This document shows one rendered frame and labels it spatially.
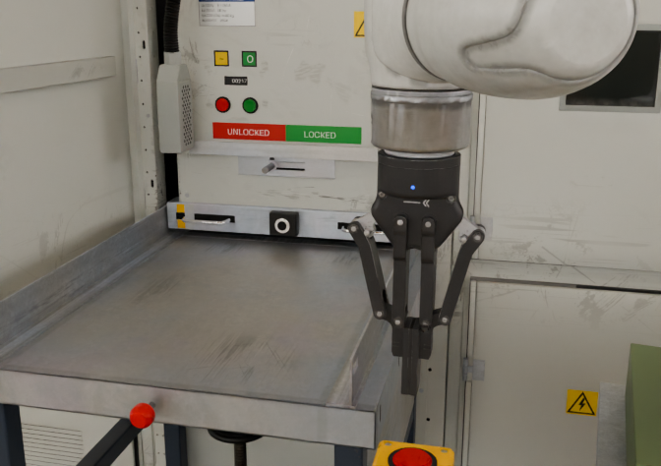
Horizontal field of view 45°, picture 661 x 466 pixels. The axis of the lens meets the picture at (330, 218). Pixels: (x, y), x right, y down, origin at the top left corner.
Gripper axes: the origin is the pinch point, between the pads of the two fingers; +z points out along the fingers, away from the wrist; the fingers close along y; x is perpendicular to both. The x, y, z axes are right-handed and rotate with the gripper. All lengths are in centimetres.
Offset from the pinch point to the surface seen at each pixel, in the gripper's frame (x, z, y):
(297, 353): -33.7, 17.0, 21.0
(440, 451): -3.0, 11.8, -3.0
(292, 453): -87, 68, 37
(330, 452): -87, 66, 28
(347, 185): -87, 3, 25
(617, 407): -46, 26, -26
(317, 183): -87, 3, 31
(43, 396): -19, 21, 54
